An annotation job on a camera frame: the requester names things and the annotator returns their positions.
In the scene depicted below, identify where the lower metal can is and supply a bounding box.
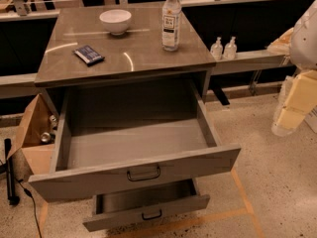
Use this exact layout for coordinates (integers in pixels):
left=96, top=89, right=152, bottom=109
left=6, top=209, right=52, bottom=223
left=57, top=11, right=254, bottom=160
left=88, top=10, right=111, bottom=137
left=41, top=132, right=55, bottom=144

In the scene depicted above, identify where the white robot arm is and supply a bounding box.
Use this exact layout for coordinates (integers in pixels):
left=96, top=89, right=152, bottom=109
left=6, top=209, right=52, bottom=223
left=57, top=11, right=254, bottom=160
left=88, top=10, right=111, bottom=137
left=271, top=0, right=317, bottom=137

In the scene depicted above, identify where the grey drawer cabinet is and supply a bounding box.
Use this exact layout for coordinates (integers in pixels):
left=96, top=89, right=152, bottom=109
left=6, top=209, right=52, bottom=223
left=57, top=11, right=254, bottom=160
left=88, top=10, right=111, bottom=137
left=34, top=4, right=217, bottom=117

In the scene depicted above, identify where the left sanitizer pump bottle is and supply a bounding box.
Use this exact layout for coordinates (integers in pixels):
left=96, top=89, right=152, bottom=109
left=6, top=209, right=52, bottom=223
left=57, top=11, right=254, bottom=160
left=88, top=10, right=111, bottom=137
left=210, top=37, right=223, bottom=60

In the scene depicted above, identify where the grey open top drawer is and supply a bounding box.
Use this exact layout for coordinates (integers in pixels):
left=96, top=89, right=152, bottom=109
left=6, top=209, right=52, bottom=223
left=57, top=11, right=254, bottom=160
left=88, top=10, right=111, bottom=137
left=29, top=78, right=241, bottom=201

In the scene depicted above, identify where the blue rxbar blueberry wrapper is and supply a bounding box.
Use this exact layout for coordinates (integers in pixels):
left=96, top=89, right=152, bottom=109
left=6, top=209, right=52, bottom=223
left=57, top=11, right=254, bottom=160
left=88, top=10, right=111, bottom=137
left=73, top=46, right=105, bottom=66

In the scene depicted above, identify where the metal can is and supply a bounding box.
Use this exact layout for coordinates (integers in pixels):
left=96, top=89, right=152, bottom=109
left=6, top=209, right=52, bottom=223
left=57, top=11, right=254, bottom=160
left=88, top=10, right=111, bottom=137
left=49, top=115, right=58, bottom=130
left=41, top=132, right=55, bottom=144

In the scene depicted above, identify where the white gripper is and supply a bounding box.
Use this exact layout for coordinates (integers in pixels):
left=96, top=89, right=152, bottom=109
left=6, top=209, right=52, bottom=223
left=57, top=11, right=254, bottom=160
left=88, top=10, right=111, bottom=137
left=271, top=70, right=317, bottom=137

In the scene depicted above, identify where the sanitizer pump bottle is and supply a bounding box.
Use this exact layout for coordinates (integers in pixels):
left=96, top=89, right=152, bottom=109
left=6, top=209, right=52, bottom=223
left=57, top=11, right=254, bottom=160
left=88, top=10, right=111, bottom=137
left=210, top=37, right=223, bottom=60
left=223, top=37, right=237, bottom=60

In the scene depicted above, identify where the grey lower drawer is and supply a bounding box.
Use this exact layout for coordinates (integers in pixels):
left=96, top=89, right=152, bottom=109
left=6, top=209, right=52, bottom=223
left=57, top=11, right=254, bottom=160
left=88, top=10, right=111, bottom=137
left=83, top=178, right=210, bottom=232

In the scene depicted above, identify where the white ceramic bowl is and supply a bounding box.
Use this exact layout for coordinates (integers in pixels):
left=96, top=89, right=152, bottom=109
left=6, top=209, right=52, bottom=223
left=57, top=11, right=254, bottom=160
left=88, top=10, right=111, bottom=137
left=99, top=9, right=132, bottom=35

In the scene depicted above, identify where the right sanitizer pump bottle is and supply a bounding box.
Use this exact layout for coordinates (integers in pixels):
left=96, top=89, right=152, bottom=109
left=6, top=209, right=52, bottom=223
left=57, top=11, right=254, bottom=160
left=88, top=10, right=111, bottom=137
left=223, top=37, right=237, bottom=60

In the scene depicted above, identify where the upper metal can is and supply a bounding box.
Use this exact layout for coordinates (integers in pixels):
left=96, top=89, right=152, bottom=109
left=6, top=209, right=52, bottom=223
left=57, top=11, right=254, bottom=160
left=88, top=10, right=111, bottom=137
left=49, top=115, right=58, bottom=130

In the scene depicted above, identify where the black bar on floor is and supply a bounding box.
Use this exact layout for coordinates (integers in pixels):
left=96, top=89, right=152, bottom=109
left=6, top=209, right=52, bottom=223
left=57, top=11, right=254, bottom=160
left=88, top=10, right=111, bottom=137
left=4, top=138, right=20, bottom=206

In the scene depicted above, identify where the black cable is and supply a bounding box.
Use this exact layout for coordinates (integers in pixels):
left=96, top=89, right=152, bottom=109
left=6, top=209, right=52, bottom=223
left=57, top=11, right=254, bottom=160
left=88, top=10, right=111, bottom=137
left=15, top=178, right=44, bottom=238

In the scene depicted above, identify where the brown cardboard box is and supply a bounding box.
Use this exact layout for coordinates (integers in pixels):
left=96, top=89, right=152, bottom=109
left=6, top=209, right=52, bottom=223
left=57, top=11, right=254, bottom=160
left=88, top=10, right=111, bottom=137
left=9, top=94, right=54, bottom=175

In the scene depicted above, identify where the clear plastic water bottle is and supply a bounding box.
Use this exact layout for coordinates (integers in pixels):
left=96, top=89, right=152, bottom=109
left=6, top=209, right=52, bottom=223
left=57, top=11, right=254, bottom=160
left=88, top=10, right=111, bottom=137
left=161, top=0, right=181, bottom=51

